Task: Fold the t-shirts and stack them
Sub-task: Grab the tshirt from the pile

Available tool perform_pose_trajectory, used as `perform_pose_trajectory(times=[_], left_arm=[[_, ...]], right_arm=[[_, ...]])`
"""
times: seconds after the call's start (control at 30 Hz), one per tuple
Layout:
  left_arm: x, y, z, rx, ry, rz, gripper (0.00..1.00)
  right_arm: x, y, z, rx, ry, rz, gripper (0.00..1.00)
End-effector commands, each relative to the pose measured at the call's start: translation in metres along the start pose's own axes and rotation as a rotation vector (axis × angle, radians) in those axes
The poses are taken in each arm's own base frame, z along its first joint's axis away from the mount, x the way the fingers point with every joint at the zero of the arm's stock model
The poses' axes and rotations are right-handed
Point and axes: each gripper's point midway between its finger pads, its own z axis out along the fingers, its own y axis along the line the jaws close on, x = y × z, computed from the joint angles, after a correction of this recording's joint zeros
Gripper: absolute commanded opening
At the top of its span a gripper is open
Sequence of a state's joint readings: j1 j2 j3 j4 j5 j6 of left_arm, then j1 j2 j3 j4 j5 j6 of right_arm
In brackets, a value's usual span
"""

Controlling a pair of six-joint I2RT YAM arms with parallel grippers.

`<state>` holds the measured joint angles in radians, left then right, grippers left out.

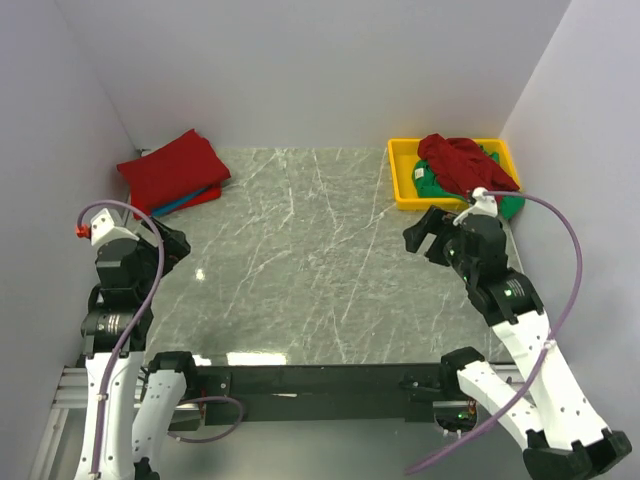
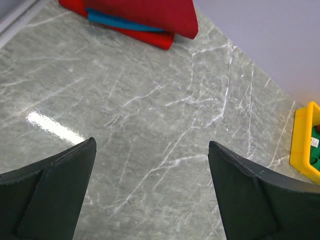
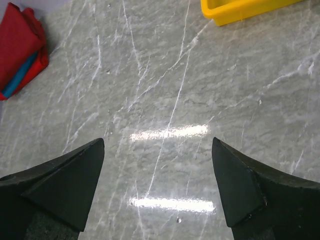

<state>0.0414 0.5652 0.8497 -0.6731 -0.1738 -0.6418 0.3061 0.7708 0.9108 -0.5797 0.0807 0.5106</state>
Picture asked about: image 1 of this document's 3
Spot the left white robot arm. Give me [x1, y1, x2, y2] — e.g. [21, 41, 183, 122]
[75, 209, 196, 479]

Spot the dark red t-shirt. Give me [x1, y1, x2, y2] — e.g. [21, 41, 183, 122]
[417, 133, 520, 196]

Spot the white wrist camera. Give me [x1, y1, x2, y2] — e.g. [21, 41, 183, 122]
[453, 187, 499, 225]
[75, 208, 138, 249]

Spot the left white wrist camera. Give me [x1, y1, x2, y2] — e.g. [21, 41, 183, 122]
[75, 208, 138, 249]

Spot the folded red t-shirt top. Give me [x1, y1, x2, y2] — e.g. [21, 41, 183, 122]
[117, 129, 231, 207]

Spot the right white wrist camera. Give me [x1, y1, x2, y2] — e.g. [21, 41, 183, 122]
[453, 187, 499, 225]

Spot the aluminium rail frame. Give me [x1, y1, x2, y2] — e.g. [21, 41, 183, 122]
[28, 368, 87, 479]

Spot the folded blue t-shirt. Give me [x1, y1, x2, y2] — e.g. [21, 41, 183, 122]
[151, 185, 220, 217]

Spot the folded red t-shirt bottom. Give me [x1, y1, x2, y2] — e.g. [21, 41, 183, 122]
[130, 185, 222, 216]

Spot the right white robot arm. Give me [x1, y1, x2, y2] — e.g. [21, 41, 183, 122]
[403, 206, 632, 479]

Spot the green t-shirt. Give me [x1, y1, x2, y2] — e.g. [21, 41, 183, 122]
[413, 145, 500, 200]

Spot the folded red t-shirt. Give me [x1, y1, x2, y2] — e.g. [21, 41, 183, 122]
[130, 185, 222, 216]
[117, 129, 231, 207]

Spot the yellow plastic bin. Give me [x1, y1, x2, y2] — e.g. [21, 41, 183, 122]
[387, 138, 521, 212]

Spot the black base beam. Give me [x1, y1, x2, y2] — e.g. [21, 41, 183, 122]
[183, 363, 467, 422]

